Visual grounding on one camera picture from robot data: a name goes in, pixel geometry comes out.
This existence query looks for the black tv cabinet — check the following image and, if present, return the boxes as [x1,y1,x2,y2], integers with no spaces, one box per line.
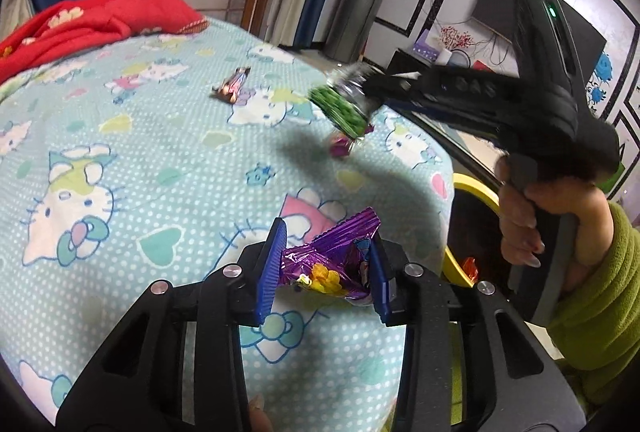
[386,48,437,80]

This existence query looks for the orange red plastic bag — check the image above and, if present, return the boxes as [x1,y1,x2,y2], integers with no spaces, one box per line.
[462,256,478,285]

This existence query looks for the green fleece right sleeve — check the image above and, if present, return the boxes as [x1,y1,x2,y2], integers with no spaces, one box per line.
[548,203,639,406]

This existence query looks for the left hand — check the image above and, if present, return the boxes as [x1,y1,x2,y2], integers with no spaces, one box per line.
[248,394,273,432]

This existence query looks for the red fleece garment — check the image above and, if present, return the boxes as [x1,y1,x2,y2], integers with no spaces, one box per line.
[1,0,208,82]

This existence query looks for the yellow rim trash bin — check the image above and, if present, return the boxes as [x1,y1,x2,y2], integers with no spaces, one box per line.
[442,173,508,287]

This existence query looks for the gold pink candy wrapper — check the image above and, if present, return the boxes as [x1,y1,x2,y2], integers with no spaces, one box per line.
[328,124,374,159]

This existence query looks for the purple snack wrapper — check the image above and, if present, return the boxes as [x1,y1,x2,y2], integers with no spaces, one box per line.
[279,207,381,303]

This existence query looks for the dark candy bar wrapper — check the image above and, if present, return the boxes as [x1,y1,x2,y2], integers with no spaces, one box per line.
[209,66,250,104]

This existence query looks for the right hand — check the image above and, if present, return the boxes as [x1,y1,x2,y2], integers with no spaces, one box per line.
[494,157,615,293]

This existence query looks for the green pea snack bag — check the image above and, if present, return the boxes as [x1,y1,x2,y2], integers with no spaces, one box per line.
[308,62,386,140]

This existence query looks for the white vase red flowers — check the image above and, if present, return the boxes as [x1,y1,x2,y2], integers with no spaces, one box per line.
[435,25,474,66]

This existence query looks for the black wall television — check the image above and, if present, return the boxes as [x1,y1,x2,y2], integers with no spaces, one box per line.
[472,0,605,87]

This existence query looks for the purple tissue box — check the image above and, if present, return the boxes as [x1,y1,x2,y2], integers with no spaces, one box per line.
[412,30,442,62]

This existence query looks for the Hello Kitty blue blanket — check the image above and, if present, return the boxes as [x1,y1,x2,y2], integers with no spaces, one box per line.
[1,21,454,420]

